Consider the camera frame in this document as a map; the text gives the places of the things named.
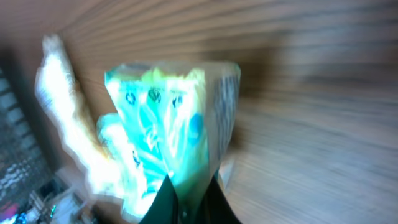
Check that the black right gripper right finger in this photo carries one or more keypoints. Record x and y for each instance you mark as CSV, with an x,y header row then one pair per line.
x,y
214,208

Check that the clear white plastic pouch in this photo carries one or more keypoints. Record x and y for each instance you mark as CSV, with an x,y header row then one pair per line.
x,y
61,99

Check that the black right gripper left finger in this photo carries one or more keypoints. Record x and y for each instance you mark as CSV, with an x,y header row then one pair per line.
x,y
164,209

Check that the teal crinkled snack packet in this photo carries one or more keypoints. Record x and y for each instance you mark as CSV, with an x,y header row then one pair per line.
x,y
137,195

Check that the teal tissue pack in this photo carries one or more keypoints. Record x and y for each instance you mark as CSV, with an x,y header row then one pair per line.
x,y
179,115

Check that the grey plastic mesh basket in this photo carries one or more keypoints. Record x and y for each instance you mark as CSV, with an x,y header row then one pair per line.
x,y
24,169

